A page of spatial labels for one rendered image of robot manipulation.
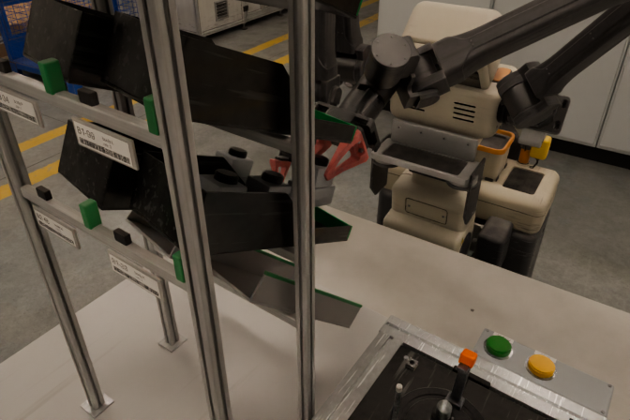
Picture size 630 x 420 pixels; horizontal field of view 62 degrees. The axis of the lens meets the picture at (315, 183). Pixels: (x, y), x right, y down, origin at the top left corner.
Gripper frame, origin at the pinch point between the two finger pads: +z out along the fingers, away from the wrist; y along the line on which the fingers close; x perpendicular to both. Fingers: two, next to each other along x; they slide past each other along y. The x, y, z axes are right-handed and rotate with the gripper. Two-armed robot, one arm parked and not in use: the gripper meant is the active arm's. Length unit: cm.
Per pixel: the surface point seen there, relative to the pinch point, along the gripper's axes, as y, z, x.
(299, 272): 7.3, 14.5, 0.3
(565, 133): -17, -204, 234
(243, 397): -4.4, 31.9, 30.9
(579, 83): -18, -219, 203
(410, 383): 20.3, 15.4, 26.5
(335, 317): 6.7, 13.6, 19.8
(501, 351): 29.0, 2.1, 33.0
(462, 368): 27.5, 11.2, 17.6
